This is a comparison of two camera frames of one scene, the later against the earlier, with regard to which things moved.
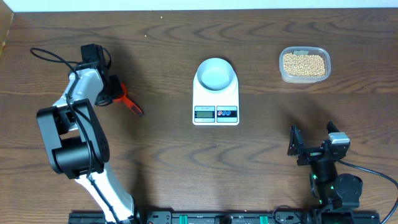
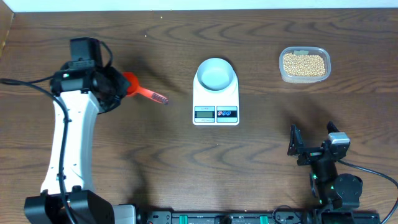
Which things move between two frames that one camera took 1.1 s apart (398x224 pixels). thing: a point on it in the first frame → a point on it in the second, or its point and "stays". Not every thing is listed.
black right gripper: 296,145 stays
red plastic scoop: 129,102 → 134,88
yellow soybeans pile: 303,65 stays
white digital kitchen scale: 216,109 stays
